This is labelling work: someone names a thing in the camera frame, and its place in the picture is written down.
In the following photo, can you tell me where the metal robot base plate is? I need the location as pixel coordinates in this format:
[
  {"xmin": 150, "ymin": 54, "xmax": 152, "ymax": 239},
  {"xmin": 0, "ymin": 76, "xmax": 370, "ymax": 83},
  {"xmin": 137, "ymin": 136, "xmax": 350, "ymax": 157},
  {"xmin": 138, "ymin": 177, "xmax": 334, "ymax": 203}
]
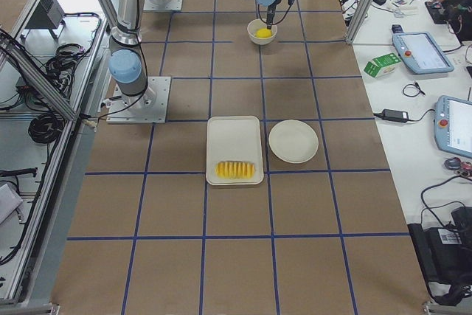
[{"xmin": 105, "ymin": 77, "xmax": 171, "ymax": 124}]

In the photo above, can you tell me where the blue teach pendant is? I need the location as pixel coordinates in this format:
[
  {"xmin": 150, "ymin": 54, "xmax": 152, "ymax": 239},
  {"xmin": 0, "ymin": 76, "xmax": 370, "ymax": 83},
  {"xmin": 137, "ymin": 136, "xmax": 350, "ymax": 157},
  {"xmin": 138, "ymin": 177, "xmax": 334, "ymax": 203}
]
[
  {"xmin": 392, "ymin": 32, "xmax": 454, "ymax": 75},
  {"xmin": 434, "ymin": 95, "xmax": 472, "ymax": 158}
]

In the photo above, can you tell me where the white rectangular tray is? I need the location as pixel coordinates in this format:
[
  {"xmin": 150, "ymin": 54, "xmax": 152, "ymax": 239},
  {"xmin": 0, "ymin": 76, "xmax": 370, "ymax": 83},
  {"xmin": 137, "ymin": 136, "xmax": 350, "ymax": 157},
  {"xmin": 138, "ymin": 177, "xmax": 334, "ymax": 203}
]
[{"xmin": 206, "ymin": 116, "xmax": 264, "ymax": 186}]

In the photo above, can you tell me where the white ceramic bowl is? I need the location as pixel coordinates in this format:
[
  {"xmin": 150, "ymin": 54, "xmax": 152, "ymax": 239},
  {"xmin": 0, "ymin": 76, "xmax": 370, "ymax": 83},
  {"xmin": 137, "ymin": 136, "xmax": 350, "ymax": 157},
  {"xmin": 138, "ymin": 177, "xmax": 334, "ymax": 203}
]
[{"xmin": 246, "ymin": 18, "xmax": 278, "ymax": 45}]

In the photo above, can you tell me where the black equipment case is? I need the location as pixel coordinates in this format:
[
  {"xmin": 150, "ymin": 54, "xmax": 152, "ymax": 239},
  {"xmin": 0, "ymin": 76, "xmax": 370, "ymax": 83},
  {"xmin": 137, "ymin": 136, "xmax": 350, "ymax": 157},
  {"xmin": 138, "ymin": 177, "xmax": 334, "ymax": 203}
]
[{"xmin": 408, "ymin": 207, "xmax": 471, "ymax": 306}]

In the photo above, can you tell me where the left aluminium frame rail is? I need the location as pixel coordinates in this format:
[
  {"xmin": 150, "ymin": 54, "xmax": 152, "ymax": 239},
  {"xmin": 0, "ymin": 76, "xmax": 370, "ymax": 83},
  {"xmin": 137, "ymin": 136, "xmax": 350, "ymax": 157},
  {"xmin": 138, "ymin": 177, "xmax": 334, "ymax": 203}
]
[{"xmin": 1, "ymin": 30, "xmax": 89, "ymax": 121}]

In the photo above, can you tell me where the grey electronics box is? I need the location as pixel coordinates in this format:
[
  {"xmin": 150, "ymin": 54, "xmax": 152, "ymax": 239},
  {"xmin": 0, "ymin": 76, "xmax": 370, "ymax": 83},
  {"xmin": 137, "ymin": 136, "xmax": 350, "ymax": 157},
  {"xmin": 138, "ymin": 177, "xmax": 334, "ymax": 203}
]
[{"xmin": 25, "ymin": 0, "xmax": 66, "ymax": 40}]

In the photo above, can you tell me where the green white carton box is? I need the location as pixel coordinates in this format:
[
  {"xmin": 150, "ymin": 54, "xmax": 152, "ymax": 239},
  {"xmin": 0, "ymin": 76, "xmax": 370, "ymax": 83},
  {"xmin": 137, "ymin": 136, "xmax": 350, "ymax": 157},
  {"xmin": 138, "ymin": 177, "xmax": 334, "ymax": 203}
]
[{"xmin": 364, "ymin": 52, "xmax": 401, "ymax": 78}]

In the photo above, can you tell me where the upper blue teach pendant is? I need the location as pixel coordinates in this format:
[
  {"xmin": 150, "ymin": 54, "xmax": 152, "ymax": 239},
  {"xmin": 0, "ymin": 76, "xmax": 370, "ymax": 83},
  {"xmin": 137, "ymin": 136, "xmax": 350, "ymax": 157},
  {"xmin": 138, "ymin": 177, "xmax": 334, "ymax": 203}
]
[{"xmin": 392, "ymin": 32, "xmax": 454, "ymax": 75}]

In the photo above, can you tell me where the lower blue teach pendant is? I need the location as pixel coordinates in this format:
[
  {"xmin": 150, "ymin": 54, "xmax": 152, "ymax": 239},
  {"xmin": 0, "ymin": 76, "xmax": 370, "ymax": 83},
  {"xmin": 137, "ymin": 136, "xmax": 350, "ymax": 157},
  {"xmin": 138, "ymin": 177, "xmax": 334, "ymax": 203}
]
[{"xmin": 434, "ymin": 95, "xmax": 472, "ymax": 158}]

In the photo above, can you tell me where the yellow lemon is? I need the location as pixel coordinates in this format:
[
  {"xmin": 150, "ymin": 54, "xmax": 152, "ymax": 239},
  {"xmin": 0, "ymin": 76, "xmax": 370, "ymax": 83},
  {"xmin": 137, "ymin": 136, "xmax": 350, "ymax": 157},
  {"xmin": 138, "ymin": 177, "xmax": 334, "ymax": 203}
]
[{"xmin": 254, "ymin": 28, "xmax": 272, "ymax": 39}]

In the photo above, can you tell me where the black power adapter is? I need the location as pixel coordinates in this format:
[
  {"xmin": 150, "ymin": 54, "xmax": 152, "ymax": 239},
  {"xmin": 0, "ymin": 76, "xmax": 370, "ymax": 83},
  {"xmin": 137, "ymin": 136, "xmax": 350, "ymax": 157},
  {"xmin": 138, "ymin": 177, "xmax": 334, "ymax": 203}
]
[{"xmin": 382, "ymin": 109, "xmax": 409, "ymax": 123}]

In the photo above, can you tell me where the coiled black cable bundle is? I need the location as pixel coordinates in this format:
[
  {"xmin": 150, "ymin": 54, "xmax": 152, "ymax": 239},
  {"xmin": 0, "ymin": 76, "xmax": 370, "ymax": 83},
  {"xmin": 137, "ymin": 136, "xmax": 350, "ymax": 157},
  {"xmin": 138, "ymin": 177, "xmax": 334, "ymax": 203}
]
[{"xmin": 28, "ymin": 111, "xmax": 63, "ymax": 145}]

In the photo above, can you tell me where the white round plate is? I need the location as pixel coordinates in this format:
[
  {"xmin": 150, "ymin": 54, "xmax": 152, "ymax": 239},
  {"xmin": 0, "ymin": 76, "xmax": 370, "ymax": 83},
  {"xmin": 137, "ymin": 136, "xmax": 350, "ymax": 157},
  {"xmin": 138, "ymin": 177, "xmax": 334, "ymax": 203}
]
[{"xmin": 268, "ymin": 120, "xmax": 319, "ymax": 164}]

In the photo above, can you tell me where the small coiled black cable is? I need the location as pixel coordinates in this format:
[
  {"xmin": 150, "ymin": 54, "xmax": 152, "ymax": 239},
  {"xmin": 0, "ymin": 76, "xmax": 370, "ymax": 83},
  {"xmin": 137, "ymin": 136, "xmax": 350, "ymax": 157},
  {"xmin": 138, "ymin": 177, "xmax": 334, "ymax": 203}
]
[{"xmin": 402, "ymin": 82, "xmax": 425, "ymax": 97}]

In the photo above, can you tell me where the sliced yellow mango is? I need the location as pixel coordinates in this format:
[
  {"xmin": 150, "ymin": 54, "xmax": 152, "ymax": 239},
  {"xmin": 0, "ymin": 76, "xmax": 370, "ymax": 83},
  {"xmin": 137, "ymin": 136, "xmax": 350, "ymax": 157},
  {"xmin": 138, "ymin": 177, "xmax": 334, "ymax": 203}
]
[{"xmin": 215, "ymin": 161, "xmax": 255, "ymax": 179}]

